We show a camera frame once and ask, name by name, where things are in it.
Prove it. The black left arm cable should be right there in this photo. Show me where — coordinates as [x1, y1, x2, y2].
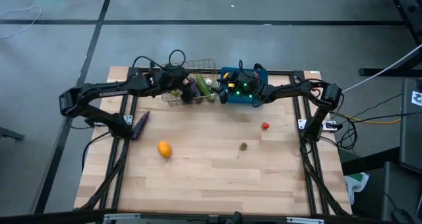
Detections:
[132, 49, 187, 74]

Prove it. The purple slender eggplant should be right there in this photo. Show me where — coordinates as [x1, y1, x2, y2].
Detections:
[130, 110, 151, 141]

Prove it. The black floor cable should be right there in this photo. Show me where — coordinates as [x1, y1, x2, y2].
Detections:
[335, 92, 422, 152]

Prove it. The thick white cable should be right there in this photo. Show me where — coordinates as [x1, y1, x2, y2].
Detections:
[342, 43, 422, 94]

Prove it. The black floor cabinet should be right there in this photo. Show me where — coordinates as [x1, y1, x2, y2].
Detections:
[341, 146, 422, 224]

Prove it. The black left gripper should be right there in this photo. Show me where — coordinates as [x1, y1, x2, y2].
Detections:
[157, 65, 195, 104]

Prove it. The orange yellow mango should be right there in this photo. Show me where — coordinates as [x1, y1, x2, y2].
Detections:
[157, 140, 173, 159]

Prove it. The black equipment case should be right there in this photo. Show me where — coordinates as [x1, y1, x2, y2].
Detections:
[398, 78, 422, 174]

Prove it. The black rig beam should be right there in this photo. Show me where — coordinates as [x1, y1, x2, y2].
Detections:
[0, 209, 422, 224]

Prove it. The dark long eggplant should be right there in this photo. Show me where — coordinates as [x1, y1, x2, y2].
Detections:
[190, 78, 202, 98]

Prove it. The green cucumber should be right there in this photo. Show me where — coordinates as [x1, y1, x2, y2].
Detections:
[196, 73, 216, 103]

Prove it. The blue tray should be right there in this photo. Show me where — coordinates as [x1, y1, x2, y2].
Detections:
[219, 67, 270, 105]

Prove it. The black aluminium table frame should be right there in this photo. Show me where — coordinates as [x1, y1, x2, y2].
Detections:
[74, 65, 352, 218]

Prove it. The white floor cable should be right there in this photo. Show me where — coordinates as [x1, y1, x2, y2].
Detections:
[0, 5, 42, 40]

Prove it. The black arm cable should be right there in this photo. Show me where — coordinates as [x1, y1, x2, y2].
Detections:
[132, 49, 187, 74]
[239, 59, 268, 108]

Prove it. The green white bag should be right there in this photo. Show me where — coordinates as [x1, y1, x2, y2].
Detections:
[344, 171, 371, 206]

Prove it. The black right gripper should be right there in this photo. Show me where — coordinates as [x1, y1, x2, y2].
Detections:
[216, 70, 264, 105]

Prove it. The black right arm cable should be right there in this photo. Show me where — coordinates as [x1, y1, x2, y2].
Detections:
[239, 59, 268, 108]

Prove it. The metal wire basket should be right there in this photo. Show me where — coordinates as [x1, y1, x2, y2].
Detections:
[160, 58, 221, 107]

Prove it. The yellow cable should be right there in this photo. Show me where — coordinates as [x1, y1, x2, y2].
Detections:
[332, 113, 402, 125]

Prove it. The grey floor foot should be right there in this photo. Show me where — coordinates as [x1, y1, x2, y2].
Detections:
[0, 126, 26, 142]

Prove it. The black table leg frame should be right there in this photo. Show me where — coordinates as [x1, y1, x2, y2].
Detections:
[330, 0, 422, 78]

